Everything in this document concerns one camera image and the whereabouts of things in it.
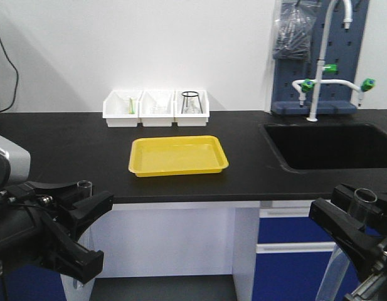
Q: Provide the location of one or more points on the white right storage bin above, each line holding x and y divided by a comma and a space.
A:
191, 120

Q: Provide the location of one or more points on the plastic bag of pegs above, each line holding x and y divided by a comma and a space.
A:
295, 26

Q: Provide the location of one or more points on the clear glass beaker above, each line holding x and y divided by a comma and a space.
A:
159, 107

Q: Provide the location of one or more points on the glass alcohol lamp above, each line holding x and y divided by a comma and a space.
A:
192, 106

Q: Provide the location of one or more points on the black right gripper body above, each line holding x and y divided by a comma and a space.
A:
378, 272

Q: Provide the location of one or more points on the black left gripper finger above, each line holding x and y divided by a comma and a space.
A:
61, 203
67, 257

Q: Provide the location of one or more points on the white gooseneck lab faucet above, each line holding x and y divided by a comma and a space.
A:
316, 83

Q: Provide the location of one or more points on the tall clear test tube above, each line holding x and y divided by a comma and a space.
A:
361, 205

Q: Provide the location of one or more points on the white middle storage bin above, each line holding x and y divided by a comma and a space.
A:
151, 120

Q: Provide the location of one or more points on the white left storage bin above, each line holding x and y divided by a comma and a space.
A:
115, 109

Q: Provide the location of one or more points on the black lab sink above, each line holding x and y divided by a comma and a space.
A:
304, 148

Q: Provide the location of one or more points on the black wire tripod stand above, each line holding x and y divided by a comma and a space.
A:
191, 94

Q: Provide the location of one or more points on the yellow plastic tray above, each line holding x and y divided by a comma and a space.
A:
181, 155

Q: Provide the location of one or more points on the blue white cabinet drawers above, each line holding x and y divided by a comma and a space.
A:
292, 252

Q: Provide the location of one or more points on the green yellow plastic spoon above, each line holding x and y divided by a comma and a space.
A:
131, 106

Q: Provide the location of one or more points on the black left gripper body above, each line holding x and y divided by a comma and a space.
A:
24, 238

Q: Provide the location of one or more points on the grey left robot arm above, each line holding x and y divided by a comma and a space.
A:
14, 165

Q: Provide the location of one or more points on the white storage bin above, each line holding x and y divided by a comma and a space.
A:
191, 120
151, 120
115, 109

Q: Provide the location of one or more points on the blue pegboard drying rack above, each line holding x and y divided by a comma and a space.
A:
316, 52

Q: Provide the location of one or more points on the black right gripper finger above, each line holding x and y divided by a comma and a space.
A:
342, 196
341, 227

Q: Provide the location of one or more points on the short clear test tube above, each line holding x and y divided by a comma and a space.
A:
84, 189

